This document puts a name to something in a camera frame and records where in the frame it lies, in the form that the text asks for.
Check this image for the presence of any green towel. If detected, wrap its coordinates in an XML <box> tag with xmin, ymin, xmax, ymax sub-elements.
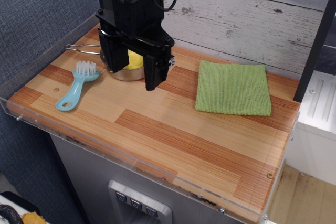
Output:
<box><xmin>195</xmin><ymin>60</ymin><xmax>271</xmax><ymax>116</ymax></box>

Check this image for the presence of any small steel pan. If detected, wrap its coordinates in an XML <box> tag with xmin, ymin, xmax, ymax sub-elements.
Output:
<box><xmin>65</xmin><ymin>44</ymin><xmax>145</xmax><ymax>81</ymax></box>

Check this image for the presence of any black vertical post right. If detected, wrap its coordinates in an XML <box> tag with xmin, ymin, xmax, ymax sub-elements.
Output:
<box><xmin>293</xmin><ymin>0</ymin><xmax>335</xmax><ymax>102</ymax></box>

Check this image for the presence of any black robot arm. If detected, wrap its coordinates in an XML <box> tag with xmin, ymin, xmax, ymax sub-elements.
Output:
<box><xmin>96</xmin><ymin>0</ymin><xmax>174</xmax><ymax>91</ymax></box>

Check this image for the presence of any light blue dish brush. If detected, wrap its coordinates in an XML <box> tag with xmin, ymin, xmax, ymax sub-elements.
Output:
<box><xmin>55</xmin><ymin>61</ymin><xmax>100</xmax><ymax>111</ymax></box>

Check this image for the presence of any clear acrylic table guard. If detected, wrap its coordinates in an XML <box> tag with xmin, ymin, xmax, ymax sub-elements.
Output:
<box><xmin>0</xmin><ymin>11</ymin><xmax>301</xmax><ymax>224</ymax></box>

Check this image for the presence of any yellow and black object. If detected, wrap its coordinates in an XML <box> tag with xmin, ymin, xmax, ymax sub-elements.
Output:
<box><xmin>1</xmin><ymin>205</ymin><xmax>47</xmax><ymax>224</ymax></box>

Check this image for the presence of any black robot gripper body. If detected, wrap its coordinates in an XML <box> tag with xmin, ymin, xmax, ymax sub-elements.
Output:
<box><xmin>94</xmin><ymin>0</ymin><xmax>176</xmax><ymax>71</ymax></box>

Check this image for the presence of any yellow toy bell pepper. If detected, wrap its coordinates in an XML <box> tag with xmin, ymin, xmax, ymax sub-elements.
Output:
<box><xmin>123</xmin><ymin>50</ymin><xmax>144</xmax><ymax>70</ymax></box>

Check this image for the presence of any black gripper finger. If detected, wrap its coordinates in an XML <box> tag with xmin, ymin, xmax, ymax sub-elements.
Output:
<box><xmin>99</xmin><ymin>31</ymin><xmax>129</xmax><ymax>73</ymax></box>
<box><xmin>144</xmin><ymin>55</ymin><xmax>169</xmax><ymax>91</ymax></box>

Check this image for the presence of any grey metal cabinet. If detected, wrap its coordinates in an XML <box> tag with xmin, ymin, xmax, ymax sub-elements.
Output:
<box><xmin>51</xmin><ymin>136</ymin><xmax>238</xmax><ymax>223</ymax></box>

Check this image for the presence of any white appliance on right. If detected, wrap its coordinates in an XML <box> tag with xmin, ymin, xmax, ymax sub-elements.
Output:
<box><xmin>285</xmin><ymin>71</ymin><xmax>335</xmax><ymax>185</ymax></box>

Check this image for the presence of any silver button panel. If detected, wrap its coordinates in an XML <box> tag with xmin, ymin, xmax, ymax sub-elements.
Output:
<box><xmin>108</xmin><ymin>179</ymin><xmax>173</xmax><ymax>223</ymax></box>

